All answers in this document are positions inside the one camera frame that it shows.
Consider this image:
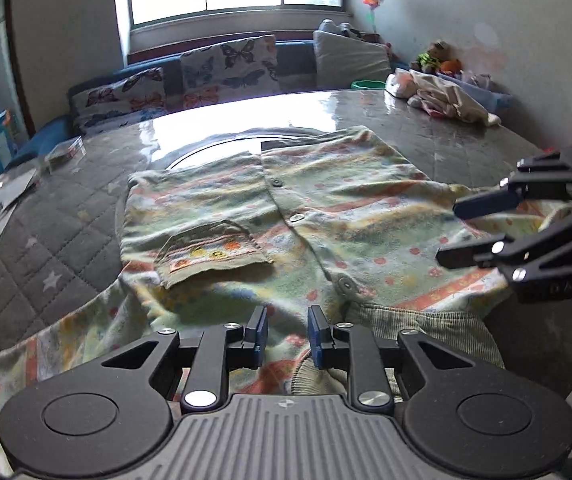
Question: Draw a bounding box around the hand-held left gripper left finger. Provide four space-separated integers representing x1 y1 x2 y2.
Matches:
101 305 270 414

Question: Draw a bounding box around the plain grey cushion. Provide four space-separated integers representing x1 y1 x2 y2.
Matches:
313 30 393 89

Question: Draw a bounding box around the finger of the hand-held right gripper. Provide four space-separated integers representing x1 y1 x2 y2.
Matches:
436 202 572 282
453 152 572 220

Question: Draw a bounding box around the pile of pale clothes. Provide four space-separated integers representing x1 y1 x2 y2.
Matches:
384 67 503 127

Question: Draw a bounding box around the plush toy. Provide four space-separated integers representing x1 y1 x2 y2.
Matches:
410 40 463 74

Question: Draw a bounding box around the light blue cloth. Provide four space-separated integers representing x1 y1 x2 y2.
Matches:
483 84 513 112

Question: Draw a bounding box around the blue sofa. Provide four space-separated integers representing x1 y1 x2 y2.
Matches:
5 39 318 171

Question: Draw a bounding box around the green patterned button shirt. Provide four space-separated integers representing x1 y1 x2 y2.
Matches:
0 126 572 480

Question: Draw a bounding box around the small clear box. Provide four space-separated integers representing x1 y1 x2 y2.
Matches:
45 137 88 172

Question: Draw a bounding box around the grey paper sheet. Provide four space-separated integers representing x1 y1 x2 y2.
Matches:
0 166 43 207

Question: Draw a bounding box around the butterfly print pillow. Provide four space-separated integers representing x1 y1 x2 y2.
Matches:
68 67 168 134
179 35 281 111

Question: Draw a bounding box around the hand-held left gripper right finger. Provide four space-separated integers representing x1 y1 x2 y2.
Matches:
307 305 504 414

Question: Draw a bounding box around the grey quilted star mat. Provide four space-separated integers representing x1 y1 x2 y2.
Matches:
0 125 177 361

